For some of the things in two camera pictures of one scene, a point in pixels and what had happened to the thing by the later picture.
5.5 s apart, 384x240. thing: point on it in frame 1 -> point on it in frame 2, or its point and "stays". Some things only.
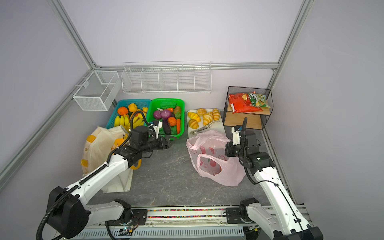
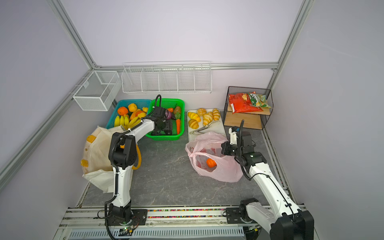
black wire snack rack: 254,103 stays
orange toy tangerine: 122,111 stays
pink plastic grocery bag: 207,151 stays
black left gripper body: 151,144 -> 165,125
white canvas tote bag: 98,145 stays
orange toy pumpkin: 172,121 -> 211,163
